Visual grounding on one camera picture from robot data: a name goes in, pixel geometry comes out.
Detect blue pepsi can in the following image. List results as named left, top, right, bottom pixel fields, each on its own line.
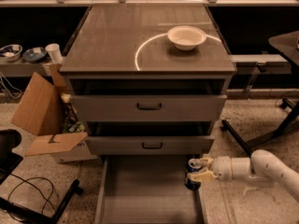
left=185, top=159, right=203, bottom=190

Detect blue patterned bowl right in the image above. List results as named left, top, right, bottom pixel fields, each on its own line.
left=22, top=47, right=47, bottom=63

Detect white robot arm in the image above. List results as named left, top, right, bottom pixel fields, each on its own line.
left=187, top=149, right=299, bottom=202

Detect snack bags in box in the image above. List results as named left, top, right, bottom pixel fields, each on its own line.
left=61, top=93, right=85, bottom=133

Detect black table leg base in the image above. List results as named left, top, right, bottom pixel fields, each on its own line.
left=220, top=98, right=299, bottom=158

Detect blue patterned bowl left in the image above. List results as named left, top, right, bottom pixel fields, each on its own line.
left=0, top=44, right=22, bottom=62

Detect grey top drawer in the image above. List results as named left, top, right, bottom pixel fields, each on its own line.
left=70, top=95, right=226, bottom=122

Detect grey bottom drawer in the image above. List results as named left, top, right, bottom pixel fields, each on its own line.
left=94, top=155, right=205, bottom=224

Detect black cable on floor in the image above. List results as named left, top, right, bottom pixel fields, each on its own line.
left=7, top=172, right=58, bottom=223

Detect white paper cup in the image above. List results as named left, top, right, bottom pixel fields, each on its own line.
left=45, top=43, right=63, bottom=63

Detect grey drawer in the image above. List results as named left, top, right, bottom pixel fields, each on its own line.
left=70, top=95, right=226, bottom=122
left=86, top=135, right=214, bottom=155
left=94, top=155, right=205, bottom=224

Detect white paper bowl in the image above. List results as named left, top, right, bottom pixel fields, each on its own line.
left=167, top=26, right=206, bottom=50

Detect black drawer handle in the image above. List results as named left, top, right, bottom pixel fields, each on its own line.
left=136, top=103, right=162, bottom=111
left=141, top=142, right=163, bottom=150

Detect dark round side table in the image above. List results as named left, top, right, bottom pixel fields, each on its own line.
left=268, top=31, right=299, bottom=66

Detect grey middle drawer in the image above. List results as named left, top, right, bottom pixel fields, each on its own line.
left=86, top=135, right=214, bottom=155

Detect brown cardboard box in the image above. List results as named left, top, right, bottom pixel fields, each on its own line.
left=11, top=65, right=97, bottom=162

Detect grey low shelf left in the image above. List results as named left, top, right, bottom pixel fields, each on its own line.
left=0, top=57, right=62, bottom=77

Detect grey low shelf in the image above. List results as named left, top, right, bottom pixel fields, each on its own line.
left=0, top=57, right=62, bottom=77
left=231, top=54, right=288, bottom=67

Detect grey drawer cabinet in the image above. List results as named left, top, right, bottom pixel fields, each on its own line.
left=58, top=2, right=237, bottom=157

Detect black stand base left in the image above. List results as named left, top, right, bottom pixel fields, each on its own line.
left=0, top=178, right=84, bottom=224

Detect black top drawer handle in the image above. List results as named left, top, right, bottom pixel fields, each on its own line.
left=136, top=103, right=162, bottom=111

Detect black middle drawer handle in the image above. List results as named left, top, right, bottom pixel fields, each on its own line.
left=141, top=142, right=163, bottom=150

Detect black chair seat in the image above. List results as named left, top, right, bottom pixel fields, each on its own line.
left=0, top=129, right=22, bottom=184

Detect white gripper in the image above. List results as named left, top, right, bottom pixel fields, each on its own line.
left=187, top=156, right=233, bottom=183

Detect blue patterned bowl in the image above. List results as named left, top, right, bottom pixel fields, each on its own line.
left=0, top=44, right=22, bottom=62
left=22, top=47, right=47, bottom=63

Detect grey low shelf right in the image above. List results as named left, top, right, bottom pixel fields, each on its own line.
left=231, top=54, right=288, bottom=67

